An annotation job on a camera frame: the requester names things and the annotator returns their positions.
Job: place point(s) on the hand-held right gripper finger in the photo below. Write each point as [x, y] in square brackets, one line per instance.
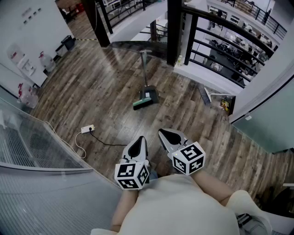
[165, 143]
[178, 134]

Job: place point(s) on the small yellow-green bottle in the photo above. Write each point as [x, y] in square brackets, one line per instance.
[179, 60]

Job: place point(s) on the white water dispenser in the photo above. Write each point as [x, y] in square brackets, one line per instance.
[27, 65]

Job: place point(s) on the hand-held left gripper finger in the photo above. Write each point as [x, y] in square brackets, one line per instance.
[132, 150]
[144, 151]

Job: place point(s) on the yellow black floor tape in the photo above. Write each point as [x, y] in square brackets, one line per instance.
[87, 39]

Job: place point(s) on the frosted glass panel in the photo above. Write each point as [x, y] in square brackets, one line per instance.
[271, 124]

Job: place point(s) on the person's cream shirt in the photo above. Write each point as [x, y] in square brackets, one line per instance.
[174, 206]

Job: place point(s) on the clear water jug red cap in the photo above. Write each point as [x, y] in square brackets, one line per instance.
[24, 88]
[29, 99]
[47, 62]

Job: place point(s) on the green broom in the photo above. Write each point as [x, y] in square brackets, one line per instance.
[142, 103]

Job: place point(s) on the dispenser water bottle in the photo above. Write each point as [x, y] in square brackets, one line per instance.
[15, 54]

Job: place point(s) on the black metal railing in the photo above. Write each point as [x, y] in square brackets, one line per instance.
[278, 27]
[191, 39]
[106, 18]

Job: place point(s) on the dark box with yellow items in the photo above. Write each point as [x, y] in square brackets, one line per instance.
[226, 105]

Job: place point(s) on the white trash bin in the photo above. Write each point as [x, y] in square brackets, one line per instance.
[61, 50]

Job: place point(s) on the person's left forearm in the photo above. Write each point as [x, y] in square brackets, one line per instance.
[125, 206]

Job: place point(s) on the glass partition with blinds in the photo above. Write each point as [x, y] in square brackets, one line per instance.
[34, 147]

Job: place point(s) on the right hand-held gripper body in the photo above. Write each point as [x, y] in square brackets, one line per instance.
[191, 152]

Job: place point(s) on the person's blue jeans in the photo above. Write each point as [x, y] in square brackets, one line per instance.
[154, 175]

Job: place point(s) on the person's right forearm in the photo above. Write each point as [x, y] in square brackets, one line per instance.
[213, 188]

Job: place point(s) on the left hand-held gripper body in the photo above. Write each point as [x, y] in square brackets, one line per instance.
[127, 171]

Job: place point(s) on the dark wooden post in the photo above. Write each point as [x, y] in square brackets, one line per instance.
[98, 27]
[174, 34]

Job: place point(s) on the black trash bin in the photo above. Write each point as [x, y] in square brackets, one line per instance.
[68, 42]

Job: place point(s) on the white power strip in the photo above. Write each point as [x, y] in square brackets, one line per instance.
[87, 129]

